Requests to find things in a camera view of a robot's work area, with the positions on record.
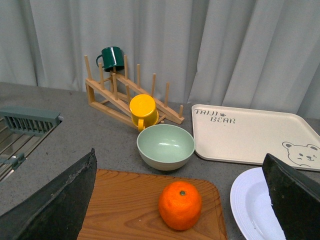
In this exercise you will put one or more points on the orange fruit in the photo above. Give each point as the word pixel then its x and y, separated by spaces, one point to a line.
pixel 180 205

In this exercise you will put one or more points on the white round plate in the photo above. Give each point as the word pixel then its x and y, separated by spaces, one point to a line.
pixel 252 208

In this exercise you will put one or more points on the yellow mug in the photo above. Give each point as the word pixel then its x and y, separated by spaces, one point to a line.
pixel 144 111

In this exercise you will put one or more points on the light green bowl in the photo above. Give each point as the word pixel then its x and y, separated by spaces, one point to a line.
pixel 165 147

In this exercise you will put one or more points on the wooden dish rack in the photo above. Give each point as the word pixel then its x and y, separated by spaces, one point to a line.
pixel 112 95

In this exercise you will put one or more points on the cream bear tray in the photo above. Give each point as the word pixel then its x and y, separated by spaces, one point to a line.
pixel 238 135

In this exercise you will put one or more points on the dark green mug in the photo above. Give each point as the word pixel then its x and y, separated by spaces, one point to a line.
pixel 112 58

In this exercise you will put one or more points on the wooden cutting board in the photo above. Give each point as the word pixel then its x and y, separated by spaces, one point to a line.
pixel 124 206

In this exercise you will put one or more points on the grey-green sink drainer rack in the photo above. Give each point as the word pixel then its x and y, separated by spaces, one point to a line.
pixel 22 129

